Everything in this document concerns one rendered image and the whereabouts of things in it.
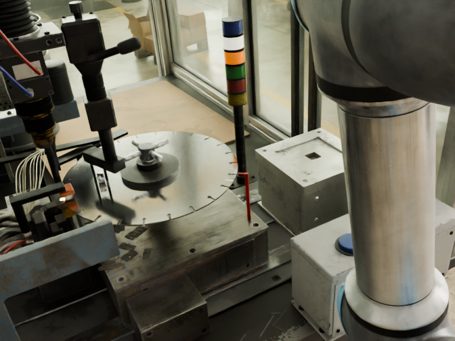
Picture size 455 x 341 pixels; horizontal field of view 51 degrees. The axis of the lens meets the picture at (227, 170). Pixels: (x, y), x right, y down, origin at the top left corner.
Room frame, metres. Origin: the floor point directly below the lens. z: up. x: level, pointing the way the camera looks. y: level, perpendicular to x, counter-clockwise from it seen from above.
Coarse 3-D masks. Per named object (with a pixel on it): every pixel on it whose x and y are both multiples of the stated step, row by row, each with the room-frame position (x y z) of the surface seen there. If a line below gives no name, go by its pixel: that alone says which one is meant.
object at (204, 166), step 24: (120, 144) 0.90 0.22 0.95; (168, 144) 0.89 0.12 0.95; (192, 144) 0.88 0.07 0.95; (216, 144) 0.87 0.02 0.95; (72, 168) 0.82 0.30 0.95; (96, 168) 0.81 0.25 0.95; (192, 168) 0.78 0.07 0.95; (216, 168) 0.77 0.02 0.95; (96, 192) 0.72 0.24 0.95; (120, 192) 0.72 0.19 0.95; (144, 192) 0.71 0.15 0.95; (168, 192) 0.70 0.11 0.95; (192, 192) 0.70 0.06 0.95; (216, 192) 0.69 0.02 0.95; (96, 216) 0.65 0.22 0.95; (120, 216) 0.65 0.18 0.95; (144, 216) 0.64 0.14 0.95
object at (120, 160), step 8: (104, 136) 0.72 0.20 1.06; (104, 144) 0.72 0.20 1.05; (112, 144) 0.72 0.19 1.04; (88, 152) 0.76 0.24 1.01; (96, 152) 0.75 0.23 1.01; (104, 152) 0.72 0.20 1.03; (112, 152) 0.72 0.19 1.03; (88, 160) 0.75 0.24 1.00; (96, 160) 0.73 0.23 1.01; (104, 160) 0.72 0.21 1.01; (112, 160) 0.72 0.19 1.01; (120, 160) 0.72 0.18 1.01; (104, 168) 0.72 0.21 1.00; (112, 168) 0.71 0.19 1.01; (120, 168) 0.72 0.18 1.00
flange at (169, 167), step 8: (160, 152) 0.84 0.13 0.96; (136, 160) 0.78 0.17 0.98; (168, 160) 0.80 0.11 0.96; (176, 160) 0.80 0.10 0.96; (128, 168) 0.78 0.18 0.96; (136, 168) 0.78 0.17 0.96; (144, 168) 0.76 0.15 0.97; (152, 168) 0.76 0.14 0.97; (160, 168) 0.77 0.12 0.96; (168, 168) 0.77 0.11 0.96; (176, 168) 0.77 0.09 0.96; (128, 176) 0.75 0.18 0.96; (136, 176) 0.75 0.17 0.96; (144, 176) 0.75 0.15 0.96; (152, 176) 0.75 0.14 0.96; (160, 176) 0.74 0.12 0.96; (168, 176) 0.74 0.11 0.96; (128, 184) 0.74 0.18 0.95; (136, 184) 0.73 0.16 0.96; (144, 184) 0.73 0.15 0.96; (152, 184) 0.73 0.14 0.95
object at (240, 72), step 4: (240, 64) 1.01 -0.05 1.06; (244, 64) 1.02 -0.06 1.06; (228, 68) 1.01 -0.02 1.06; (232, 68) 1.01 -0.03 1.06; (236, 68) 1.01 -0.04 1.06; (240, 68) 1.01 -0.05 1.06; (244, 68) 1.02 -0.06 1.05; (228, 72) 1.01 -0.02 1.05; (232, 72) 1.01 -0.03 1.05; (236, 72) 1.01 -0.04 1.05; (240, 72) 1.01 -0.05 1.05; (244, 72) 1.02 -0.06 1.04; (228, 76) 1.01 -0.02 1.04; (232, 76) 1.01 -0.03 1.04; (236, 76) 1.01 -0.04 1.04; (240, 76) 1.01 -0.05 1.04; (244, 76) 1.02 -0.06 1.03
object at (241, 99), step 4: (228, 92) 1.02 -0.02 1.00; (244, 92) 1.01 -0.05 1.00; (228, 96) 1.02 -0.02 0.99; (232, 96) 1.01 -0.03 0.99; (236, 96) 1.01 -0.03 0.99; (240, 96) 1.01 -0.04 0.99; (244, 96) 1.01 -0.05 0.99; (228, 100) 1.02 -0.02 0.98; (232, 100) 1.01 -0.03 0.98; (236, 100) 1.01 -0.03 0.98; (240, 100) 1.01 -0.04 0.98; (244, 100) 1.01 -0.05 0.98; (228, 104) 1.02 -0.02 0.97; (232, 104) 1.01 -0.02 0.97; (236, 104) 1.01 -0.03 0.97; (240, 104) 1.01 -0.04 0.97; (244, 104) 1.01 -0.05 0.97
